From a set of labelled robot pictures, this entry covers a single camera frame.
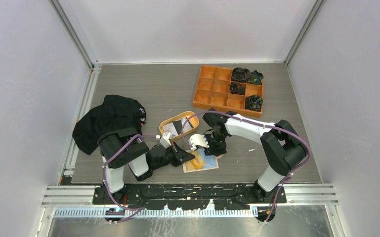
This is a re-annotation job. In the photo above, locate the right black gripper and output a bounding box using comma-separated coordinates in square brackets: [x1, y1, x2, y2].
[200, 131, 227, 157]

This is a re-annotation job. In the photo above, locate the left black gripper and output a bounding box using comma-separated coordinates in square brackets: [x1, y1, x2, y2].
[152, 141, 195, 170]

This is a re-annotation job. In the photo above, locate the beige leather card holder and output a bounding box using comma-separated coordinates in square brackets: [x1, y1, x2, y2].
[182, 148, 223, 173]

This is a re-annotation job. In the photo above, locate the silver credit card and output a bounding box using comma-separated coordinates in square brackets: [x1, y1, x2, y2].
[162, 122, 178, 138]

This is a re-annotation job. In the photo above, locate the yellow oval tray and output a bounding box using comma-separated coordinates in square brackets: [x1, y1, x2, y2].
[159, 111, 200, 141]

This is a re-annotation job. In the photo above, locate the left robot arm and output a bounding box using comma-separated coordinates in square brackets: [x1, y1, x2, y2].
[97, 127, 195, 204]

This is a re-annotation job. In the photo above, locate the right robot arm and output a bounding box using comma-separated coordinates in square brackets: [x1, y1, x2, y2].
[203, 109, 310, 203]

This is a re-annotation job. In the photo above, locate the orange compartment organizer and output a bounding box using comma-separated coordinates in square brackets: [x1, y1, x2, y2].
[193, 65, 264, 118]

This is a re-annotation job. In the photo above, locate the dark rolled tie middle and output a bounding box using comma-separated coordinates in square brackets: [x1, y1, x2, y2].
[229, 81, 246, 96]

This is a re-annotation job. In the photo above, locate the dark rolled tie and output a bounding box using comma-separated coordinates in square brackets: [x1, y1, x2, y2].
[231, 67, 252, 82]
[229, 81, 246, 96]

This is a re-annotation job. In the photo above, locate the dark rolled tie top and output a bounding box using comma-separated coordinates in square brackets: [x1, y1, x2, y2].
[231, 67, 252, 82]

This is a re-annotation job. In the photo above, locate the green patterned rolled tie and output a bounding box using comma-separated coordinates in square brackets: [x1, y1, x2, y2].
[249, 70, 264, 85]

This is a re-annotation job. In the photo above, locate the black cloth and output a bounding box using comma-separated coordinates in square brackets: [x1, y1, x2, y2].
[72, 95, 147, 155]

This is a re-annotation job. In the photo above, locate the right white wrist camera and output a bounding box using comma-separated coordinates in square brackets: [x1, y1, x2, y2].
[188, 134, 210, 151]

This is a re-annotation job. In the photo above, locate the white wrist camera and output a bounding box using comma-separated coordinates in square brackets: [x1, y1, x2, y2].
[188, 134, 210, 151]
[159, 131, 172, 149]

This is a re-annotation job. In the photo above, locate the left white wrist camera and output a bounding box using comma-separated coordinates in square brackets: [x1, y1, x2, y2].
[159, 131, 172, 149]

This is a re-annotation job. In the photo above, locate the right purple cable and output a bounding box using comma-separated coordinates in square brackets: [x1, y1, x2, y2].
[180, 111, 313, 224]

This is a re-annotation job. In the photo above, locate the purple cable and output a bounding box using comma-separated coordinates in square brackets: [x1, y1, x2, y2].
[180, 111, 313, 224]
[102, 134, 161, 224]

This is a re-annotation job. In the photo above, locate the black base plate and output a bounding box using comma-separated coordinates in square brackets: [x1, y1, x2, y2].
[92, 183, 287, 212]

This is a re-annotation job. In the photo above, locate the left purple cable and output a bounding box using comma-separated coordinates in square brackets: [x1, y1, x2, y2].
[102, 134, 161, 224]

